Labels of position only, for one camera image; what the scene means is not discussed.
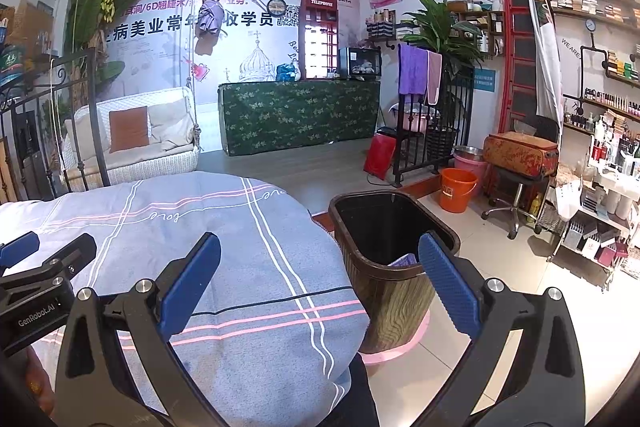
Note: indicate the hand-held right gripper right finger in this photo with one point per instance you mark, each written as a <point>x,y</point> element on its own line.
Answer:
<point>447,282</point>

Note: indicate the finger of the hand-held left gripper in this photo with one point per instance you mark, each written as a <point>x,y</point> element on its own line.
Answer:
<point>20,248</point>
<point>65,259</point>

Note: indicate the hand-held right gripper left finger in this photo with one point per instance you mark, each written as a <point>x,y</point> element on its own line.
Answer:
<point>192,282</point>

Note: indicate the purple plastic bag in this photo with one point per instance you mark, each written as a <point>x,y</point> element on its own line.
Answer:
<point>404,260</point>

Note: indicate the wood-grain bin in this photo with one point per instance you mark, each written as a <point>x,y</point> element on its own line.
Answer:
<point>390,297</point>

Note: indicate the person's left hand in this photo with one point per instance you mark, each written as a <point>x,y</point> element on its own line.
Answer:
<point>40,377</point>

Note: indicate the blue striped blanket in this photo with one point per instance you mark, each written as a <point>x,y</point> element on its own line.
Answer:
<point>225,257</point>

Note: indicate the orange bucket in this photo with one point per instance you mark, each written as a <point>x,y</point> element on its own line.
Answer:
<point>459,192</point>

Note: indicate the rolling stool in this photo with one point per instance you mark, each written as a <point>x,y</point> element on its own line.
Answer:
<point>515,202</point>

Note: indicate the pink basin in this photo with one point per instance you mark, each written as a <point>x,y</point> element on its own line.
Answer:
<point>475,172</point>

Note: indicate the white wicker sofa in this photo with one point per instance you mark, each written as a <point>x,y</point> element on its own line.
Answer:
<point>140,157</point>

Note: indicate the white cushion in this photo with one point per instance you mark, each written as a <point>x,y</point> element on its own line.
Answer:
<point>172,123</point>
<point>92,132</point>

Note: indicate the metal basin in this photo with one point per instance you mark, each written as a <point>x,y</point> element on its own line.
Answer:
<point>469,152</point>

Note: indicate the black iron rack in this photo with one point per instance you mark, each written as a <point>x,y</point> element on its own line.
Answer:
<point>425,142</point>

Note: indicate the red bag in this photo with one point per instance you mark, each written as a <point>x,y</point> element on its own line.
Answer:
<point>380,157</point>

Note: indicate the person's leg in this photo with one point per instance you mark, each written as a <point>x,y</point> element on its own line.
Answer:
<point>355,392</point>

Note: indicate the orange patterned suitcase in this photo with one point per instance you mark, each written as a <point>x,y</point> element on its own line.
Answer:
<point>520,157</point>

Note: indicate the brown cushion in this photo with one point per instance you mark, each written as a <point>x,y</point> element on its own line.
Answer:
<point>129,129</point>

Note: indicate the cosmetics display rack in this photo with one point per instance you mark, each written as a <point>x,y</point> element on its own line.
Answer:
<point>600,207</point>

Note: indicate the green tin bucket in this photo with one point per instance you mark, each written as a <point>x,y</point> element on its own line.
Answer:
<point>11,62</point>

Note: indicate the green floral cabinet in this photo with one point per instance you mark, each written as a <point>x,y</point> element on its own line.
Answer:
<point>300,117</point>

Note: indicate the pink towel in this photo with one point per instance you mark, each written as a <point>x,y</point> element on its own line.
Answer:
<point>434,79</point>

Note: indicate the purple towel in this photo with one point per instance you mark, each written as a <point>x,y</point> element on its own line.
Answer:
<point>413,72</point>

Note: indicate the blue bag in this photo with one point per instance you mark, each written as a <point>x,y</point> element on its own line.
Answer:
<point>287,72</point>

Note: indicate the black display box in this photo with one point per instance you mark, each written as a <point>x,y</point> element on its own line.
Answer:
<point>360,63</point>

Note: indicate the red ladder shelf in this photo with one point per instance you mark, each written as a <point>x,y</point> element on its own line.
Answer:
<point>520,57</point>

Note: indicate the potted green plant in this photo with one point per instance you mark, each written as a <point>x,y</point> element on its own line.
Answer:
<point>442,32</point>

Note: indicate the white banner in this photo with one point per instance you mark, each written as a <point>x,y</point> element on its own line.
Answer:
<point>542,32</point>

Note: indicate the red phone booth cabinet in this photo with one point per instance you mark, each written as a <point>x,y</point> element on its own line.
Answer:
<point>319,37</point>

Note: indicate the pipe with gauge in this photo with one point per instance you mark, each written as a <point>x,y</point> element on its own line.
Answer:
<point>595,42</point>

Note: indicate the black iron bed frame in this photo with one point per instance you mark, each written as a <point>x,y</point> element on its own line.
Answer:
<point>55,117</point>

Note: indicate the wall shelf with boxes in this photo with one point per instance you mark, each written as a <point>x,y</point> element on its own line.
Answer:
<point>20,57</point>

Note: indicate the blue wall sign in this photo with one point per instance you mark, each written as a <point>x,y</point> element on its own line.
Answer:
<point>483,81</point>

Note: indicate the wall shelves with bottles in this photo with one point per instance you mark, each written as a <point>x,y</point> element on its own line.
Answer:
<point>600,7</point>

